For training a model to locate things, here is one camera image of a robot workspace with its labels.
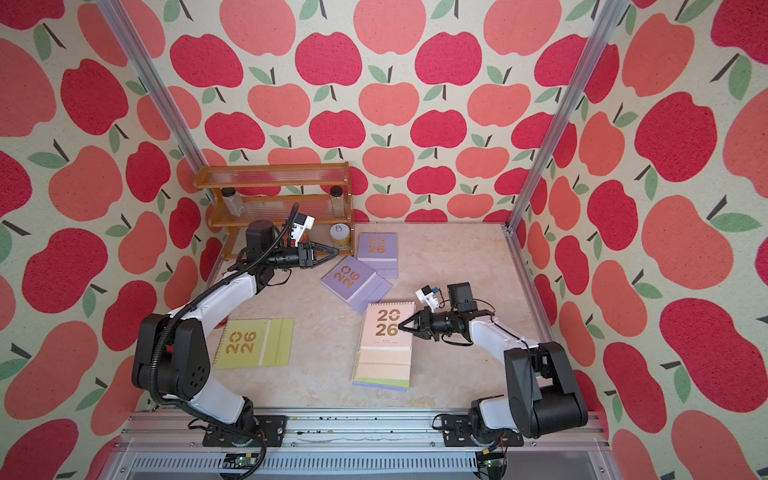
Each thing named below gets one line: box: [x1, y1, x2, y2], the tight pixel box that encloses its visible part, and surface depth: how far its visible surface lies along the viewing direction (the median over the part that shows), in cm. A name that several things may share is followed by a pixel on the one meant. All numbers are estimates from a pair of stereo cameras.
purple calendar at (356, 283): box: [320, 256, 393, 315], surface depth 104 cm
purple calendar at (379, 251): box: [357, 232, 399, 279], surface depth 113 cm
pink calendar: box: [354, 301, 415, 380], surface depth 82 cm
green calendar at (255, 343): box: [212, 318, 295, 369], surface depth 90 cm
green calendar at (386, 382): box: [353, 376, 411, 388], surface depth 80 cm
